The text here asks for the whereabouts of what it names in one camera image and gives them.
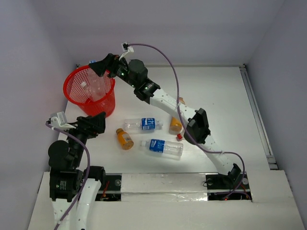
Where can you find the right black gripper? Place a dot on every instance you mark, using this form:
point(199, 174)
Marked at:
point(110, 62)

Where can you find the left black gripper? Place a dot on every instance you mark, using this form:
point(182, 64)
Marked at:
point(88, 124)

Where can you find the large clear plastic bottle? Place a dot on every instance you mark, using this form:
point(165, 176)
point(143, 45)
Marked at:
point(97, 85)

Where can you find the clear unlabeled plastic bottle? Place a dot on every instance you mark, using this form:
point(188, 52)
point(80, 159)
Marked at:
point(87, 90)

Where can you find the blue label bottle front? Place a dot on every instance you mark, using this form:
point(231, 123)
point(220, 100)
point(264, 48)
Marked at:
point(163, 148)

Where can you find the blue label bottle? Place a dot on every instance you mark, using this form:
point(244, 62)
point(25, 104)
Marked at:
point(142, 124)
point(163, 148)

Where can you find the tall orange juice bottle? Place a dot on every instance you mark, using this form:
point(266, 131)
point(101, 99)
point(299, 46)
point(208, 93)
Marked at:
point(175, 126)

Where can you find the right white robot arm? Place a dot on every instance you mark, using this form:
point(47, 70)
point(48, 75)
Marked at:
point(195, 122)

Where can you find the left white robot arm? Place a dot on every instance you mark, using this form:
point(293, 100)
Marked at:
point(73, 181)

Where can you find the red mesh plastic bin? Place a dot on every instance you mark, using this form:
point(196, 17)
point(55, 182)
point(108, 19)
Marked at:
point(76, 95)

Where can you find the small orange juice bottle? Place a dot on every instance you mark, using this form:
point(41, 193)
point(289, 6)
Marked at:
point(124, 139)

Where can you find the blue label bottle middle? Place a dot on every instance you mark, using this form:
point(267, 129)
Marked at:
point(142, 124)

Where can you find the crushed red label bottle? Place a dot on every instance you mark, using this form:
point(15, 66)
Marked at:
point(180, 136)

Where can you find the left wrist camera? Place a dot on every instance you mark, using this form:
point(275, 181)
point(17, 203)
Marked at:
point(58, 120)

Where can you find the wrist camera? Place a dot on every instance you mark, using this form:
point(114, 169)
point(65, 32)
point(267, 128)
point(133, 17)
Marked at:
point(127, 49)
point(58, 120)

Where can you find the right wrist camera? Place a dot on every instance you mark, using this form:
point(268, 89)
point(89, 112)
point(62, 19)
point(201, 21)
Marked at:
point(127, 49)

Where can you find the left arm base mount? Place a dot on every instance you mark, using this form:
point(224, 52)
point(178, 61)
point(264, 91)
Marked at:
point(110, 190)

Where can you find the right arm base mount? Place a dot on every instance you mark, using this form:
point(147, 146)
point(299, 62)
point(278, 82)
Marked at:
point(218, 189)

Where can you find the aluminium rail right edge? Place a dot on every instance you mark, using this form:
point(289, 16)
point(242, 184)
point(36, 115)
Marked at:
point(258, 119)

